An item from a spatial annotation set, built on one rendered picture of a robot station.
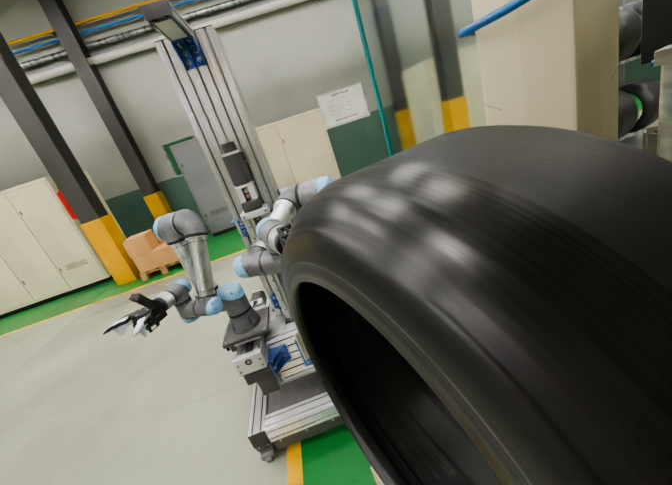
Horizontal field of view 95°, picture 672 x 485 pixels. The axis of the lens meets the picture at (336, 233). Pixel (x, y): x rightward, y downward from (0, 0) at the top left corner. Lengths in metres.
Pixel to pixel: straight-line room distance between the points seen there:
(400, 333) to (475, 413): 0.06
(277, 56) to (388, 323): 8.49
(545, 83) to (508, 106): 0.06
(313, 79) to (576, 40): 8.19
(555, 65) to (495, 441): 0.44
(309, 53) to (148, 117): 4.15
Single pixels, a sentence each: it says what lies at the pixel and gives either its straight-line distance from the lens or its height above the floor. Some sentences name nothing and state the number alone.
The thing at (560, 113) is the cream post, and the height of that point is 1.44.
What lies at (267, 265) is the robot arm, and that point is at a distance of 0.95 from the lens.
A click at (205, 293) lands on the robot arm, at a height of 1.01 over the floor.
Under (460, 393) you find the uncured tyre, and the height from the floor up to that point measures 1.35.
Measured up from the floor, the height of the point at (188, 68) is 1.90.
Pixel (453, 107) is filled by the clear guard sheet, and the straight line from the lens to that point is 1.11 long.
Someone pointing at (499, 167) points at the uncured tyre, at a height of 1.45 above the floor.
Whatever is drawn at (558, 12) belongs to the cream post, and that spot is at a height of 1.56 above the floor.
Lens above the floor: 1.53
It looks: 20 degrees down
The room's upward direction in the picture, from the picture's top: 18 degrees counter-clockwise
